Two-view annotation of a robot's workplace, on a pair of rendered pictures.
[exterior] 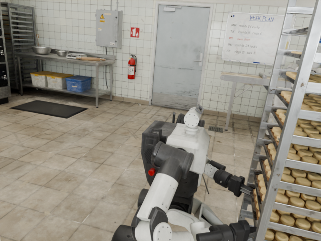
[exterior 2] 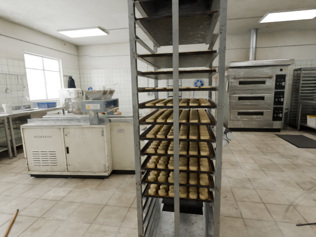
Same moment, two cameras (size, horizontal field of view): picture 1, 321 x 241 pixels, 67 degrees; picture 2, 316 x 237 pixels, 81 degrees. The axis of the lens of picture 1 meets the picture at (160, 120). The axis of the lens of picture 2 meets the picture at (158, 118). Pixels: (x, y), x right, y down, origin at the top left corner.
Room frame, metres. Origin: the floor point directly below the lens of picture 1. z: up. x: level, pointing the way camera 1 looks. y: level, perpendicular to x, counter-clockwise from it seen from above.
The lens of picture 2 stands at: (0.69, -2.05, 1.33)
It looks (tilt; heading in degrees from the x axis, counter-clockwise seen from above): 9 degrees down; 87
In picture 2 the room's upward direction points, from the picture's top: 1 degrees counter-clockwise
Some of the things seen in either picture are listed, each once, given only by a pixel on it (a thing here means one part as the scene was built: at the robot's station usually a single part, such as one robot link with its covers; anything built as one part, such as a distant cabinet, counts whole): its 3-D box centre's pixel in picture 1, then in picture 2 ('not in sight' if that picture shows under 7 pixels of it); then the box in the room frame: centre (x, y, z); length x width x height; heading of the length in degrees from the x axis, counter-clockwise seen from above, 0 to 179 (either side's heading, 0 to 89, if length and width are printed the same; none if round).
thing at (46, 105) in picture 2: not in sight; (47, 105); (-2.04, 3.18, 0.95); 0.40 x 0.30 x 0.14; 79
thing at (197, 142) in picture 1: (176, 155); not in sight; (1.08, -0.09, 0.89); 0.34 x 0.30 x 0.36; 166
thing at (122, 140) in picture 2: not in sight; (135, 144); (0.48, 0.84, 0.45); 0.70 x 0.34 x 0.90; 172
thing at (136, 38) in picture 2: not in sight; (150, 49); (0.72, -0.73, 1.59); 0.64 x 0.03 x 0.03; 76
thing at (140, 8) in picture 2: not in sight; (150, 20); (0.72, -0.73, 1.77); 0.64 x 0.03 x 0.03; 76
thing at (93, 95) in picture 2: not in sight; (101, 94); (-0.02, 0.91, 1.25); 0.56 x 0.29 x 0.14; 82
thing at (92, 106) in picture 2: not in sight; (102, 110); (-0.02, 0.91, 1.01); 0.72 x 0.33 x 0.34; 82
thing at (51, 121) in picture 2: not in sight; (67, 121); (-0.52, 0.77, 0.88); 1.28 x 0.01 x 0.07; 172
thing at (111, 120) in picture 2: not in sight; (92, 120); (-0.16, 0.78, 0.87); 2.01 x 0.03 x 0.07; 172
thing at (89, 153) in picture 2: not in sight; (77, 146); (-0.49, 0.98, 0.42); 1.28 x 0.72 x 0.84; 172
